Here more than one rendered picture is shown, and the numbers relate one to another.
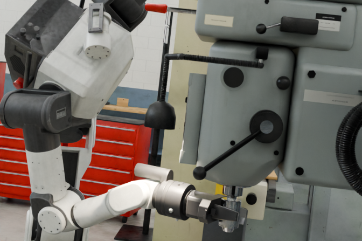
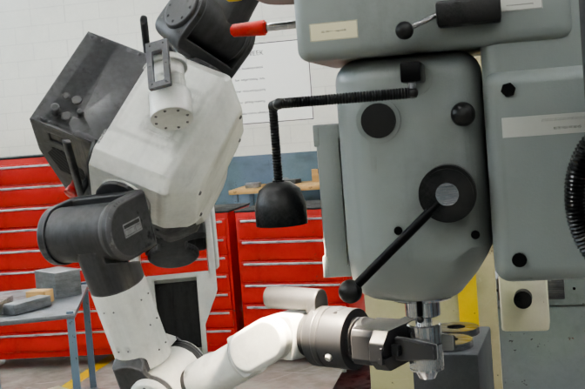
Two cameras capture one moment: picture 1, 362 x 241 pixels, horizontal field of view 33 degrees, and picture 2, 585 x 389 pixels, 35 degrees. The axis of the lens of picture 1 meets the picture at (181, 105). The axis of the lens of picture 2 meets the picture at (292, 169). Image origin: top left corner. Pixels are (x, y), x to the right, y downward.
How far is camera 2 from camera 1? 20 cm
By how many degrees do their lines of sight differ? 8
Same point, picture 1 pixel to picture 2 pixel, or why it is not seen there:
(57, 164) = (144, 309)
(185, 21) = not seen: hidden behind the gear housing
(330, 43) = (531, 31)
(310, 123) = (522, 174)
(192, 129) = (334, 217)
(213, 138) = (365, 228)
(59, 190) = (156, 350)
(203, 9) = (305, 18)
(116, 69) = (213, 140)
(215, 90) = (353, 147)
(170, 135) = not seen: hidden behind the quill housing
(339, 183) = not seen: outside the picture
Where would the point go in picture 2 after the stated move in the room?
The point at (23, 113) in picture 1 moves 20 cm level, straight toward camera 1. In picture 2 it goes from (72, 238) to (55, 256)
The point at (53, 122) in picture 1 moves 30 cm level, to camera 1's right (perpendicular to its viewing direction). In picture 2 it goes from (121, 244) to (316, 232)
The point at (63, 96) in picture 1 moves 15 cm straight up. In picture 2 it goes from (131, 199) to (123, 103)
